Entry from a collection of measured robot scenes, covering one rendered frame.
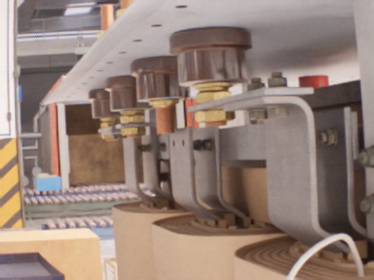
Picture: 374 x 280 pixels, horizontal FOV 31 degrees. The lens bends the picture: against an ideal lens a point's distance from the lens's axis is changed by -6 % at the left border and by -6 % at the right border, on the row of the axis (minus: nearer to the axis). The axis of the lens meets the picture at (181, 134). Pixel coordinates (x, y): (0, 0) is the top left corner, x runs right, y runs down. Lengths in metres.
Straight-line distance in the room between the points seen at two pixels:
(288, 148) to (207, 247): 0.33
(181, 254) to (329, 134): 0.43
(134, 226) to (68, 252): 0.87
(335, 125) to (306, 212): 0.10
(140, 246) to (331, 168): 0.79
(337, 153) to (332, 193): 0.05
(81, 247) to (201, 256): 1.32
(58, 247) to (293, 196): 1.65
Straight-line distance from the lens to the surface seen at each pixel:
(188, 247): 1.06
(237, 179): 1.20
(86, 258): 2.34
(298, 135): 0.72
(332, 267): 0.74
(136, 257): 1.50
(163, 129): 1.16
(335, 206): 0.75
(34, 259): 2.13
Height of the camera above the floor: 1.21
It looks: 1 degrees up
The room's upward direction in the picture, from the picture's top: 3 degrees counter-clockwise
